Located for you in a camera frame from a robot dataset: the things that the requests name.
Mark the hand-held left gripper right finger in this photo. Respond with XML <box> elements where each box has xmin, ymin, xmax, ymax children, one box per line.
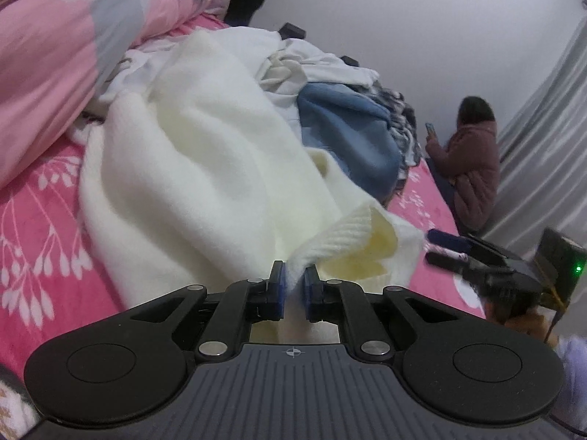
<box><xmin>302</xmin><ymin>266</ymin><xmax>459</xmax><ymax>362</ymax></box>

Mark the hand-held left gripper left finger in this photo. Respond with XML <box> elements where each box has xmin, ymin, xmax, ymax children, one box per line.
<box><xmin>126</xmin><ymin>260</ymin><xmax>287</xmax><ymax>362</ymax></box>

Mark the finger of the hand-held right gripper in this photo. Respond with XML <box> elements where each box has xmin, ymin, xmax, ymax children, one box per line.
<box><xmin>424</xmin><ymin>251</ymin><xmax>482</xmax><ymax>280</ymax></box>
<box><xmin>426</xmin><ymin>228</ymin><xmax>487</xmax><ymax>257</ymax></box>

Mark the white fuzzy sweater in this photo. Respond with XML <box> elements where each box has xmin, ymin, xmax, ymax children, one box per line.
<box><xmin>76</xmin><ymin>27</ymin><xmax>425</xmax><ymax>344</ymax></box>

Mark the grey plaid shirt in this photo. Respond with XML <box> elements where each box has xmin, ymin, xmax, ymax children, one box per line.
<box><xmin>367</xmin><ymin>80</ymin><xmax>423</xmax><ymax>182</ymax></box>

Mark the grey curtain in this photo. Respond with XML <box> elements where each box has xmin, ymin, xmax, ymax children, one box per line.
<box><xmin>477</xmin><ymin>23</ymin><xmax>587</xmax><ymax>262</ymax></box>

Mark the blue denim garment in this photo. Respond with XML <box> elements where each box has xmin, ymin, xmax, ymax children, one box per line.
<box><xmin>296</xmin><ymin>82</ymin><xmax>402</xmax><ymax>202</ymax></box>

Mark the white shirt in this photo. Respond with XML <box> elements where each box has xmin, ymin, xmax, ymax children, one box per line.
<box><xmin>98</xmin><ymin>37</ymin><xmax>381</xmax><ymax>117</ymax></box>

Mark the pink floral bedsheet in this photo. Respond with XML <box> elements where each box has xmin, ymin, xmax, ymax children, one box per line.
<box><xmin>0</xmin><ymin>11</ymin><xmax>487</xmax><ymax>432</ymax></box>

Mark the pink and grey quilt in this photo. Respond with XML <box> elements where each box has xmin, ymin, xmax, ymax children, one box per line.
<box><xmin>0</xmin><ymin>0</ymin><xmax>239</xmax><ymax>188</ymax></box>

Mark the black cable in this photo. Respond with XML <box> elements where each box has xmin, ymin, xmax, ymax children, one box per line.
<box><xmin>545</xmin><ymin>284</ymin><xmax>566</xmax><ymax>345</ymax></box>

